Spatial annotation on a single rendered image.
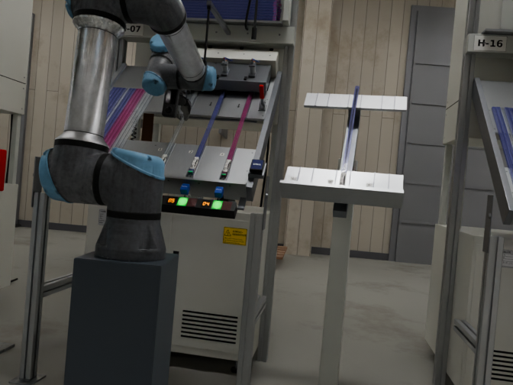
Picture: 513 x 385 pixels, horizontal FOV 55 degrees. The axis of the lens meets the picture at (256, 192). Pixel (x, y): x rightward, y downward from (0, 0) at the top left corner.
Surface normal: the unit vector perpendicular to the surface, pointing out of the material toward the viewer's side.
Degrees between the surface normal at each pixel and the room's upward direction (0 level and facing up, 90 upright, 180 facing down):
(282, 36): 90
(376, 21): 90
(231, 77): 43
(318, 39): 90
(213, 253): 90
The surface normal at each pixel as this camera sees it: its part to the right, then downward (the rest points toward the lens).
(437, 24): -0.04, 0.01
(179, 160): -0.04, -0.73
